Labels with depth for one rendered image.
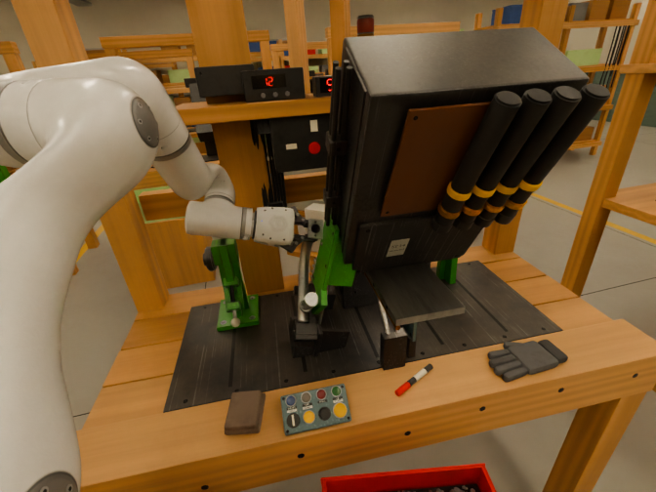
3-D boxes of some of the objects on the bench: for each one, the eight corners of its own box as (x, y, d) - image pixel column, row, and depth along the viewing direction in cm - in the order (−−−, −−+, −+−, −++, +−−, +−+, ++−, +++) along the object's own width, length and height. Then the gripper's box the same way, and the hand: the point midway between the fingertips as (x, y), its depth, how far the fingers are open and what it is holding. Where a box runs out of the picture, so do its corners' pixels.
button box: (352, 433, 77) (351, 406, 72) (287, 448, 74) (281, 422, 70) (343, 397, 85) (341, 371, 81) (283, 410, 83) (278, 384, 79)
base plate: (561, 335, 97) (563, 329, 96) (165, 417, 82) (162, 411, 81) (477, 264, 134) (477, 260, 133) (192, 310, 118) (190, 307, 117)
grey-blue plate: (416, 359, 90) (419, 318, 84) (409, 360, 90) (412, 319, 83) (402, 335, 99) (404, 296, 92) (395, 336, 98) (397, 298, 92)
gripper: (251, 201, 93) (315, 210, 98) (246, 258, 88) (313, 264, 93) (253, 189, 86) (322, 198, 91) (248, 250, 81) (321, 257, 86)
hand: (310, 230), depth 91 cm, fingers closed on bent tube, 3 cm apart
